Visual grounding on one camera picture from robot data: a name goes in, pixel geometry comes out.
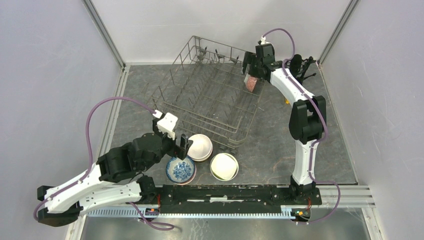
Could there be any white upper bowl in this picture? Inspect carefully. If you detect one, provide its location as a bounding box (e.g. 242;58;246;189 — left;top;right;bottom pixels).
188;134;213;158

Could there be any black microphone on tripod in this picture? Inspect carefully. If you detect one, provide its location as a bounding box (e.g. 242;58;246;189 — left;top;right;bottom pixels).
285;54;317;85

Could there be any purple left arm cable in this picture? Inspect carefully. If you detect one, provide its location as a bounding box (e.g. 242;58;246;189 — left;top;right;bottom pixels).
33;96;176;232

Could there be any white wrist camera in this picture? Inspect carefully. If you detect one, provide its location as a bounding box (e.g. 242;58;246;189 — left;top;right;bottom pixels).
257;35;270;46
152;110;179;140

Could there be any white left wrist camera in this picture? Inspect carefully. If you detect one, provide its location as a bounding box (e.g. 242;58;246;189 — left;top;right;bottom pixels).
152;110;179;140

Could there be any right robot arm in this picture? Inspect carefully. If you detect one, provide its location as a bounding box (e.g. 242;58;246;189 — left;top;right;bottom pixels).
242;42;327;204

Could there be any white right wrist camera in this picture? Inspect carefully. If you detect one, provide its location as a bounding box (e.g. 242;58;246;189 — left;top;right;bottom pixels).
257;35;270;46

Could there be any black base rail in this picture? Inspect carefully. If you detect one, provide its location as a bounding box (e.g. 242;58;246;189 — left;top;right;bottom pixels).
158;184;323;214

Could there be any grey wire dish rack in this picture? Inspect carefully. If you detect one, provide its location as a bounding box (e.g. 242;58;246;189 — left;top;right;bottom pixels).
148;36;265;153

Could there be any green and white bowl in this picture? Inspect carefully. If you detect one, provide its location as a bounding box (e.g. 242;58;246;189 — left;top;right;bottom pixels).
211;153;239;180

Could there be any white outer bowl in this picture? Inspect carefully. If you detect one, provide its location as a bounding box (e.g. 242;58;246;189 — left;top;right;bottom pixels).
209;152;240;182

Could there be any floral brown patterned bowl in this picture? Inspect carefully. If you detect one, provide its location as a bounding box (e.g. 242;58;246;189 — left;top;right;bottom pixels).
244;74;259;93

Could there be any blue floral bowl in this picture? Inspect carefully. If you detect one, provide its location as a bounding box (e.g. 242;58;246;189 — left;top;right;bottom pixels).
165;156;196;184

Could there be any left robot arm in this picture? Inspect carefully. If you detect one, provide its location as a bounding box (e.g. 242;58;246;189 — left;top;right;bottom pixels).
33;131;193;227

